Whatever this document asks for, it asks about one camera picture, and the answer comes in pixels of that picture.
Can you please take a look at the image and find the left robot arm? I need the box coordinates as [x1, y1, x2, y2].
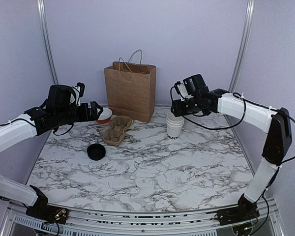
[0, 83, 104, 224]

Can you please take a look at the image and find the front aluminium rail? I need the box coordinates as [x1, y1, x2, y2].
[0, 199, 286, 236]

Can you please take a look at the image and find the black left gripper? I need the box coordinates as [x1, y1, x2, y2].
[56, 100, 103, 125]

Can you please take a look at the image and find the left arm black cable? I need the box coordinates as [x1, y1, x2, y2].
[53, 122, 74, 136]

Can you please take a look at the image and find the stack of white paper cups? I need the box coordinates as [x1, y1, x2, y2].
[166, 112, 184, 140]

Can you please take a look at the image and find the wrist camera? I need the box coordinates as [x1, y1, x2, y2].
[174, 81, 189, 101]
[69, 82, 85, 107]

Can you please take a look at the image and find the right aluminium frame post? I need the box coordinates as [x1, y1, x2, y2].
[229, 0, 256, 92]

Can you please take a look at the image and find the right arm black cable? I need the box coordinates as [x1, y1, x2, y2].
[170, 86, 295, 163]

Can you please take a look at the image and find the orange and white bowl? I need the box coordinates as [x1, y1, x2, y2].
[96, 108, 113, 124]

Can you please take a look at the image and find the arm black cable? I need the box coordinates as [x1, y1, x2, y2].
[53, 122, 74, 136]
[170, 86, 295, 163]

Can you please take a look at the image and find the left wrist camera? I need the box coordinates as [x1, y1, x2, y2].
[69, 82, 85, 107]

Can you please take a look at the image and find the aluminium frame post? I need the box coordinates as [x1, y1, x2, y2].
[37, 0, 59, 85]
[229, 0, 256, 92]

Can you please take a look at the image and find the white ribbed straw holder cup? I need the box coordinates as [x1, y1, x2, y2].
[183, 115, 198, 130]

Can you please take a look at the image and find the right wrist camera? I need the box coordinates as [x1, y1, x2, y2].
[174, 81, 189, 101]

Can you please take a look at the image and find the brown pulp cup carrier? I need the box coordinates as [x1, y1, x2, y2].
[103, 116, 132, 147]

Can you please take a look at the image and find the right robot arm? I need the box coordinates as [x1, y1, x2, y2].
[171, 74, 292, 225]

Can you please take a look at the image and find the brown paper bag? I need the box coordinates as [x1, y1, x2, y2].
[104, 58, 156, 123]

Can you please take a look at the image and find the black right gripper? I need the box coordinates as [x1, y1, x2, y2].
[171, 96, 201, 117]

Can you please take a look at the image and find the black plastic cup lid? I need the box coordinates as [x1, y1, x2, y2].
[87, 144, 106, 161]

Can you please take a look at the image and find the left aluminium frame post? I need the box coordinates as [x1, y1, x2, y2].
[37, 0, 59, 85]

